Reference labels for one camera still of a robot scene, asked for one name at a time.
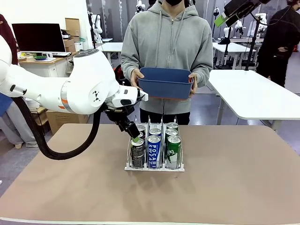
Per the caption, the small brown cardboard box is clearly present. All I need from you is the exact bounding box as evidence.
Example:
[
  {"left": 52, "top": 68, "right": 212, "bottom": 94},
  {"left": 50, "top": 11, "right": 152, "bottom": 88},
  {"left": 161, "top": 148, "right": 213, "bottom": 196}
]
[{"left": 63, "top": 37, "right": 77, "bottom": 53}]

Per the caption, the person's right hand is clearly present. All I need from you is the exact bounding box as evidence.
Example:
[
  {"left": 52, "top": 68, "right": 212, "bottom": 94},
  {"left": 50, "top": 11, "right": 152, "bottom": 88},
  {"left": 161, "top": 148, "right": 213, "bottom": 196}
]
[{"left": 130, "top": 68, "right": 145, "bottom": 91}]

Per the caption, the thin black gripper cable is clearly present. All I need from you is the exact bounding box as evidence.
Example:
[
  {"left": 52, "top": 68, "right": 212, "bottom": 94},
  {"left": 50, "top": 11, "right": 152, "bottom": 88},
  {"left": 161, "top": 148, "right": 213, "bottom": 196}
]
[{"left": 248, "top": 0, "right": 295, "bottom": 26}]

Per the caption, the grey sleeved left forearm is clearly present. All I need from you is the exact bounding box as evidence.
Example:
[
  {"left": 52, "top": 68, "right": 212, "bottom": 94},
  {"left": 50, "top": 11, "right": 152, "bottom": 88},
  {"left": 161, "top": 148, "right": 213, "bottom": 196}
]
[{"left": 192, "top": 53, "right": 214, "bottom": 89}]

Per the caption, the black computer monitor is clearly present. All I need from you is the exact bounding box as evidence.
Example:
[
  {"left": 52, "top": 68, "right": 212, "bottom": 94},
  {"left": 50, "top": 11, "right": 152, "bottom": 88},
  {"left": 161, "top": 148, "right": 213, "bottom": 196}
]
[{"left": 11, "top": 23, "right": 67, "bottom": 53}]

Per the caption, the person in maroon top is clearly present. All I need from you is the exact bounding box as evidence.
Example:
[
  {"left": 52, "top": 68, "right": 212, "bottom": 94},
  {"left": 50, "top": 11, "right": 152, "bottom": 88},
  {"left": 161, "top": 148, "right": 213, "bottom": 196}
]
[{"left": 0, "top": 14, "right": 39, "bottom": 150}]

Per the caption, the white desk with wooden top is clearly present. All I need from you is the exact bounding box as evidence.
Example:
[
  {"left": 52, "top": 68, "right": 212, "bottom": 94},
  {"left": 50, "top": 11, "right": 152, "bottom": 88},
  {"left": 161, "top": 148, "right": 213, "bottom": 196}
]
[{"left": 18, "top": 52, "right": 79, "bottom": 78}]

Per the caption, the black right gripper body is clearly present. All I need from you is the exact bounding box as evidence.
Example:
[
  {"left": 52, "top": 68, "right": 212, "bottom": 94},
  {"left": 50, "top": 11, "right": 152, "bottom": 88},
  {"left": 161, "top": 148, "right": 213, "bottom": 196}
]
[{"left": 224, "top": 0, "right": 260, "bottom": 21}]

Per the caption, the upright cardboard sheet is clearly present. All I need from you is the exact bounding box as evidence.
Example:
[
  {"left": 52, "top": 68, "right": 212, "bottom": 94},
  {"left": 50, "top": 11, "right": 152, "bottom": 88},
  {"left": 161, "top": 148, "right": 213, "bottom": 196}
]
[{"left": 65, "top": 18, "right": 81, "bottom": 38}]

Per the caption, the large brown cardboard box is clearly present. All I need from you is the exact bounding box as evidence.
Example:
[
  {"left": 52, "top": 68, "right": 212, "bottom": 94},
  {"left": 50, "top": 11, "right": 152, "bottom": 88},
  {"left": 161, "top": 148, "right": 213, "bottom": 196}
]
[{"left": 45, "top": 109, "right": 91, "bottom": 135}]

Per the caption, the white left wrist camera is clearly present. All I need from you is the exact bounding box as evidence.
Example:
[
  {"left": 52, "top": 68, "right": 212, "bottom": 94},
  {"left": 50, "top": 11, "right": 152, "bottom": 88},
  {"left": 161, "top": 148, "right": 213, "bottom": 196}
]
[{"left": 137, "top": 90, "right": 150, "bottom": 103}]

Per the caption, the person's left hand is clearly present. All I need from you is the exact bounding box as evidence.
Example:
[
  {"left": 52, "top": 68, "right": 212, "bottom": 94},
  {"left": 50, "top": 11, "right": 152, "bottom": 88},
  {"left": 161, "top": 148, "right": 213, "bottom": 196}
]
[{"left": 188, "top": 72, "right": 199, "bottom": 99}]

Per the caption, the blue Pocari Sweat can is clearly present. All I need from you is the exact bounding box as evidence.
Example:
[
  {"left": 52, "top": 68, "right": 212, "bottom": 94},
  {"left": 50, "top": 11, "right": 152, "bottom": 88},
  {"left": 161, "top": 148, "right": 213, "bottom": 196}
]
[
  {"left": 147, "top": 135, "right": 162, "bottom": 169},
  {"left": 149, "top": 127, "right": 162, "bottom": 138}
]

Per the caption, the white side table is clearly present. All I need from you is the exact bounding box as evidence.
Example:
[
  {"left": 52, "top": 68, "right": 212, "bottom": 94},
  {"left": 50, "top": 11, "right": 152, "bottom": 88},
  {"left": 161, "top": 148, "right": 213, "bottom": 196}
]
[{"left": 206, "top": 69, "right": 300, "bottom": 133}]

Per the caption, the white background table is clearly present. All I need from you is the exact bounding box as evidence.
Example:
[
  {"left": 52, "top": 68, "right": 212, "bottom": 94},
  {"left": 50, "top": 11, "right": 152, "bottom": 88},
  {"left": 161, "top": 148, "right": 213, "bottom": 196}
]
[
  {"left": 95, "top": 42, "right": 125, "bottom": 68},
  {"left": 212, "top": 42, "right": 257, "bottom": 68}
]

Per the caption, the black camera stand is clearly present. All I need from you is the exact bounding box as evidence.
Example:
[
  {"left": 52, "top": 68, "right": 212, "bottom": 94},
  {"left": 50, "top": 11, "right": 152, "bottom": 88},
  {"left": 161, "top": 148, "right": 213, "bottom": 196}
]
[
  {"left": 219, "top": 25, "right": 235, "bottom": 70},
  {"left": 241, "top": 15, "right": 263, "bottom": 71}
]

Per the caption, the clear plastic can dispenser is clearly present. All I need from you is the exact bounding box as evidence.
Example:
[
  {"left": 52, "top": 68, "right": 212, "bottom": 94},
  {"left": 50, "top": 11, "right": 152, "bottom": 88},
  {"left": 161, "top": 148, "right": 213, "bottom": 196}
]
[{"left": 124, "top": 114, "right": 186, "bottom": 173}]

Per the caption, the blue plastic bin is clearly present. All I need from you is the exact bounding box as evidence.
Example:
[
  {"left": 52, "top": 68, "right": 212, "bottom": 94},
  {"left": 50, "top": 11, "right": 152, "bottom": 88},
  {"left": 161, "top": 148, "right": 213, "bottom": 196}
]
[{"left": 137, "top": 67, "right": 195, "bottom": 100}]

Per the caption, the person in grey hoodie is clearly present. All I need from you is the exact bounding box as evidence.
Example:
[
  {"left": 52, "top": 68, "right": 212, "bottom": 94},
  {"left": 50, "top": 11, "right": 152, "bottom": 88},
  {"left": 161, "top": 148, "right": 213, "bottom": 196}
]
[{"left": 120, "top": 0, "right": 214, "bottom": 126}]

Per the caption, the person in black clothes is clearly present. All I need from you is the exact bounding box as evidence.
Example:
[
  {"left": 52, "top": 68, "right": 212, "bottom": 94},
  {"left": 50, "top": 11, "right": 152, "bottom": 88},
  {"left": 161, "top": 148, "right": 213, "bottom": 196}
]
[{"left": 256, "top": 0, "right": 300, "bottom": 88}]

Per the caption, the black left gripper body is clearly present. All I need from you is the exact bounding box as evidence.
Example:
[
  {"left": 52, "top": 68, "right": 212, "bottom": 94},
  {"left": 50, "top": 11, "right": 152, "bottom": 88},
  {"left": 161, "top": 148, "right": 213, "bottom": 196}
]
[{"left": 104, "top": 106, "right": 136, "bottom": 125}]

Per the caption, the grey sleeved right forearm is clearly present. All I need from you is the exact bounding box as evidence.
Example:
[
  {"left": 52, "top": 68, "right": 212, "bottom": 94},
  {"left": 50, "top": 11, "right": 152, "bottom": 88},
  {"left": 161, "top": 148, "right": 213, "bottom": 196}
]
[{"left": 120, "top": 52, "right": 141, "bottom": 82}]

